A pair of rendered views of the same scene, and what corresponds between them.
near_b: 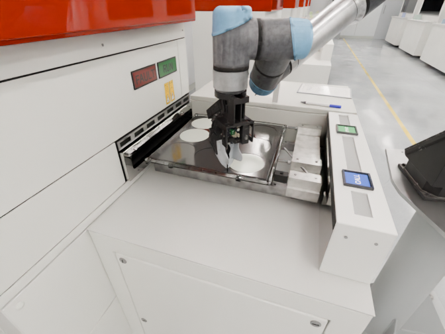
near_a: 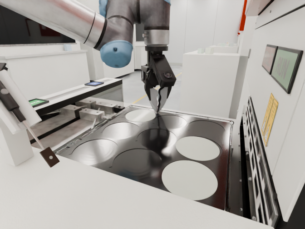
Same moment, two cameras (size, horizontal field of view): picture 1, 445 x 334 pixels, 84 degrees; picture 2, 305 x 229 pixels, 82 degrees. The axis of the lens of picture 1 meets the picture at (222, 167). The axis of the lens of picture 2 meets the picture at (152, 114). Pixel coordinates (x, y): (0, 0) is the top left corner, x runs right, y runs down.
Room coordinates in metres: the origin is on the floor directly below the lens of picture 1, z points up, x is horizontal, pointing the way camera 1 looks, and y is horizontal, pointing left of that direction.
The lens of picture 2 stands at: (1.12, 0.02, 1.14)
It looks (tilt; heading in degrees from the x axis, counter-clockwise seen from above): 23 degrees down; 185
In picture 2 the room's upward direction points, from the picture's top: straight up
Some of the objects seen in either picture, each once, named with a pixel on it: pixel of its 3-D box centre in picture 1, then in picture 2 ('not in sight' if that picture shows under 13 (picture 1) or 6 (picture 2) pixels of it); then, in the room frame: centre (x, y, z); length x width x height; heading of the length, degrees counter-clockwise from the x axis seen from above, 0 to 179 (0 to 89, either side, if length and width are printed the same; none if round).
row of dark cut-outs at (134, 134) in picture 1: (160, 116); (255, 131); (0.78, 0.21, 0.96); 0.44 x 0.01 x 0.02; 162
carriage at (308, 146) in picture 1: (305, 159); (76, 132); (0.65, -0.26, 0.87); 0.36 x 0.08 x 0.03; 162
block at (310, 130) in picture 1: (308, 129); not in sight; (0.81, -0.31, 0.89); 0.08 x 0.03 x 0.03; 72
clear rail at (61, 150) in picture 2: (279, 149); (100, 126); (0.66, -0.17, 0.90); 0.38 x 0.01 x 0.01; 162
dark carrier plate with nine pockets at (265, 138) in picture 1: (223, 140); (156, 138); (0.72, 0.00, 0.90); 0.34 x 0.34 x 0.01; 72
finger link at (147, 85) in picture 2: not in sight; (151, 87); (0.57, -0.03, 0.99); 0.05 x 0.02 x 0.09; 116
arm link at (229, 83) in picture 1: (232, 79); (155, 38); (0.54, -0.02, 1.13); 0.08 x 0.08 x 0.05
